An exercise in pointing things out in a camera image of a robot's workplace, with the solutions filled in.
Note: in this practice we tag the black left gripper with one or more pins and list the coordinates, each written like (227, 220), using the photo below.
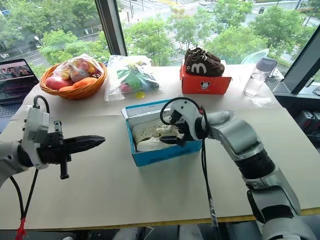
(51, 150)

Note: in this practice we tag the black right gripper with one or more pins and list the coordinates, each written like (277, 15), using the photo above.
(186, 133)

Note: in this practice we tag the white sneaker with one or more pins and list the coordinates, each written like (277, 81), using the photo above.
(147, 130)
(152, 145)

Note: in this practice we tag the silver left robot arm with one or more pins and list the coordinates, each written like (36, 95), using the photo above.
(10, 160)

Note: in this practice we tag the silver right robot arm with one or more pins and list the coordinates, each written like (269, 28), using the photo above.
(252, 160)

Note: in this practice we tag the blue open shoebox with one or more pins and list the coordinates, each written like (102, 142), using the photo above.
(165, 156)

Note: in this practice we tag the orange shoebox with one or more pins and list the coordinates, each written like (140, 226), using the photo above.
(205, 85)

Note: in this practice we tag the small yellow round toy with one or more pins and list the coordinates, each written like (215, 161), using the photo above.
(140, 94)

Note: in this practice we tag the orange woven basket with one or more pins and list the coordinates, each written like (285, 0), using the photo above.
(75, 91)

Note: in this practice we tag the beige paper table cover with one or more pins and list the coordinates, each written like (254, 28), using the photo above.
(120, 190)

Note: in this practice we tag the bagged plush toys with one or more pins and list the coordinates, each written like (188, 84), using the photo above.
(72, 75)

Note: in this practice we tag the clear bag of toys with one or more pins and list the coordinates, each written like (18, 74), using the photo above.
(130, 77)

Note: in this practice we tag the brown sneaker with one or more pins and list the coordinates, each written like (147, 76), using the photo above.
(207, 53)
(205, 66)

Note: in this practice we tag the dark laptop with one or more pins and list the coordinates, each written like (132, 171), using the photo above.
(15, 82)

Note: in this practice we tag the clear water bottle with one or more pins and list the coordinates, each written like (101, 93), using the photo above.
(257, 77)

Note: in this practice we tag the grey keyboard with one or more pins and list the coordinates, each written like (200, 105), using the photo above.
(273, 81)

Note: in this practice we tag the dark window pillar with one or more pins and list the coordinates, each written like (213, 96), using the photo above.
(112, 27)

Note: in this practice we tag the black device with red parts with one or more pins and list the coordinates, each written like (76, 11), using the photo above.
(310, 122)

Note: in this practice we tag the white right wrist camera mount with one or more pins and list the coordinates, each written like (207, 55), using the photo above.
(187, 117)

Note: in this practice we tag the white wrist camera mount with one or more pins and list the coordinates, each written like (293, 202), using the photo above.
(187, 117)
(35, 130)

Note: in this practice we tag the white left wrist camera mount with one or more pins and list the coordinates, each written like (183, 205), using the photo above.
(35, 130)

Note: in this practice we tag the dark slanted window frame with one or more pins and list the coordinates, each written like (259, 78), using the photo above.
(297, 70)

